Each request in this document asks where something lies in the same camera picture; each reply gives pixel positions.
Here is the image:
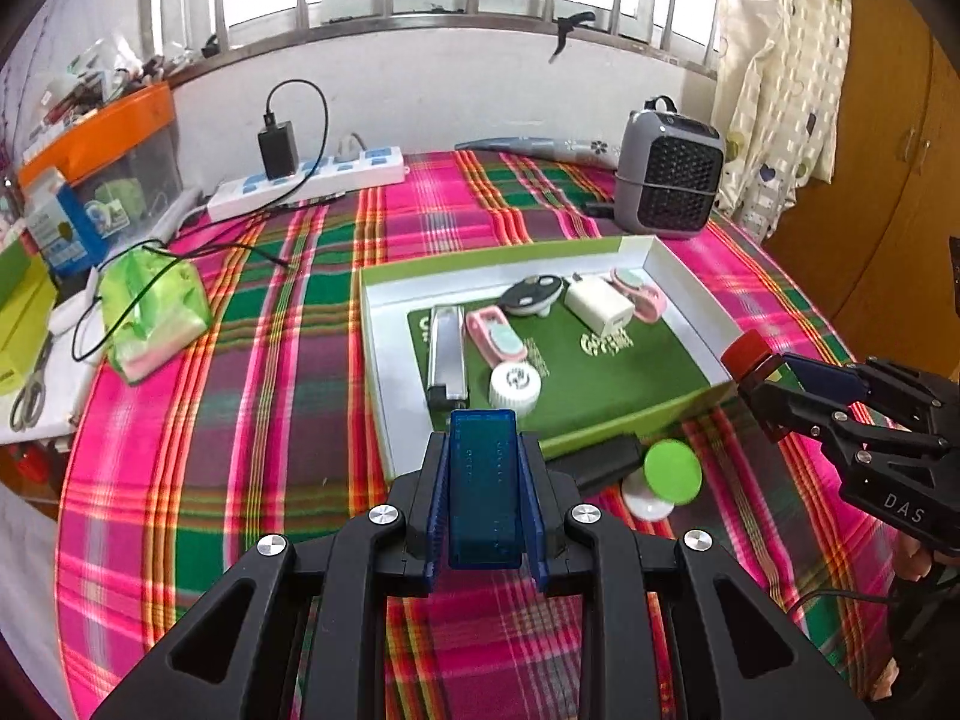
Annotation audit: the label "windowsill clutter pile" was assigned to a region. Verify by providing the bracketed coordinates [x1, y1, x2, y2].
[30, 34, 173, 128]

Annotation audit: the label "black round toy mouse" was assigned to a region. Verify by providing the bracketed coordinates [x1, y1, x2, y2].
[501, 275, 565, 318]

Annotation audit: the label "white power strip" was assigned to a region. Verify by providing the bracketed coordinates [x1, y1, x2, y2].
[206, 148, 406, 224]

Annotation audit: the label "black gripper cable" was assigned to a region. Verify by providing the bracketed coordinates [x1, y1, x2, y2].
[787, 586, 901, 617]

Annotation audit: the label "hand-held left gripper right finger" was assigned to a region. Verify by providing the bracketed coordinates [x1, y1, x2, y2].
[516, 431, 875, 720]

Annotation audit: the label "metal window grille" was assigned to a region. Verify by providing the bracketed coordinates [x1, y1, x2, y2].
[150, 0, 728, 80]

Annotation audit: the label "pink clip with grey lever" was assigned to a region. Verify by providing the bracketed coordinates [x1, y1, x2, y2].
[611, 268, 668, 322]
[465, 306, 530, 361]

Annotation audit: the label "orange lidded storage box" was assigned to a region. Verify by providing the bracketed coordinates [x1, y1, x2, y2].
[19, 82, 185, 203]

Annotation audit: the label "black adapter cable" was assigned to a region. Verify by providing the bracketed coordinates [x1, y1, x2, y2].
[71, 79, 331, 365]

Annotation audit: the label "white charger plug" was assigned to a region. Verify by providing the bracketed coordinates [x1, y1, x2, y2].
[564, 275, 635, 335]

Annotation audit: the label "wooden wardrobe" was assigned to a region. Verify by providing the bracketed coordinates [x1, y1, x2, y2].
[765, 0, 960, 383]

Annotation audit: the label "green topped white knob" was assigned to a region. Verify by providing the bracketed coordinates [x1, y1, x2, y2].
[621, 439, 704, 522]

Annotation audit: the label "yellow green box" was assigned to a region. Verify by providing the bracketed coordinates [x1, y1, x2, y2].
[0, 247, 57, 398]

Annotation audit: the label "black rectangular device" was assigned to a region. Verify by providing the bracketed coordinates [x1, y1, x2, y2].
[559, 435, 646, 492]

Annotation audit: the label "patterned cream curtain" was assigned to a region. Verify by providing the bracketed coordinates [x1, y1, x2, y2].
[709, 0, 852, 245]

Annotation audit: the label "grey handled scissors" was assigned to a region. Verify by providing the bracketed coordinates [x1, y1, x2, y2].
[9, 330, 57, 432]

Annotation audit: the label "white round cap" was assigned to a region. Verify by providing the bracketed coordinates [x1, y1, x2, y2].
[487, 361, 542, 413]

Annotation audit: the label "black strap on window bar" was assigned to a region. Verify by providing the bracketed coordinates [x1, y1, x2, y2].
[549, 11, 597, 65]

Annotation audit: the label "silver lighter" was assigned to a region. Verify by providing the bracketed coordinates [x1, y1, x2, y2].
[426, 305, 470, 410]

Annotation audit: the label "brown bottle with red cap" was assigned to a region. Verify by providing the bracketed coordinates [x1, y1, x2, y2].
[721, 330, 785, 391]

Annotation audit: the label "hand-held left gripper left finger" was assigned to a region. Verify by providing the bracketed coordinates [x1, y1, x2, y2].
[90, 431, 452, 720]

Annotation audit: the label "green tissue pack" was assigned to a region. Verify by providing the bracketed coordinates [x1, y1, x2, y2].
[100, 253, 211, 387]

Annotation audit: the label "translucent blue usb device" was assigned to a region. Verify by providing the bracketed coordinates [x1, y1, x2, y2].
[446, 409, 522, 571]

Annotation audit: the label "grey desktop heater fan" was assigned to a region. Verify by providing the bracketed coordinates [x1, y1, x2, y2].
[611, 95, 727, 239]

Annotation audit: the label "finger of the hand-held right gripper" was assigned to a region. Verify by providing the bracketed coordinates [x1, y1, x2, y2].
[739, 375, 947, 466]
[784, 352, 960, 436]

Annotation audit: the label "blue carton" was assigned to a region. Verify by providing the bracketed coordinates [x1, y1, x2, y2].
[26, 169, 110, 275]

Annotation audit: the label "green and white cardboard box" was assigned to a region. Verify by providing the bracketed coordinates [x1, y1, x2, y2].
[358, 235, 743, 481]

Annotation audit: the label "black power adapter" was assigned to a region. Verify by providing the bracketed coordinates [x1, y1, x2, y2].
[257, 118, 299, 179]

